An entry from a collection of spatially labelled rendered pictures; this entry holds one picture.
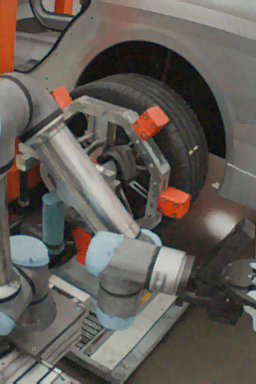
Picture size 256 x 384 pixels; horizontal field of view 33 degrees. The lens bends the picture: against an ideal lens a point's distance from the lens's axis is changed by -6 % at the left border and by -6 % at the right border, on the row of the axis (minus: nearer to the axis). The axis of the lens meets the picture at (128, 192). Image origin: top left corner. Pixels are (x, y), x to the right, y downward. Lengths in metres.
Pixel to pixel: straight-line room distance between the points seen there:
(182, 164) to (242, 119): 0.33
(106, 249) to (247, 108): 1.11
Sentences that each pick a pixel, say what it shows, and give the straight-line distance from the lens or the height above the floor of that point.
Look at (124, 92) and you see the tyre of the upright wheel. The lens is 1.57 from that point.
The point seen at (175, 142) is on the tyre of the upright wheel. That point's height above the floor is 1.05.
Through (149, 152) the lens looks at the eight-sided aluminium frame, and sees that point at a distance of 1.49.
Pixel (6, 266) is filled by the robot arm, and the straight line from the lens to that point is 0.85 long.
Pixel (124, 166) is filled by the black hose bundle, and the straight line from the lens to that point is 1.41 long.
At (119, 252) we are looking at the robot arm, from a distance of 0.69.
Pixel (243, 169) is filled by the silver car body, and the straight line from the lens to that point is 1.78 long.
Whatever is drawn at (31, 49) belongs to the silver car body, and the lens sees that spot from 3.35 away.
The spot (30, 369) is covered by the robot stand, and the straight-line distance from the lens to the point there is 1.16.
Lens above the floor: 1.69
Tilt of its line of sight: 32 degrees down
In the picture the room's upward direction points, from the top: 8 degrees clockwise
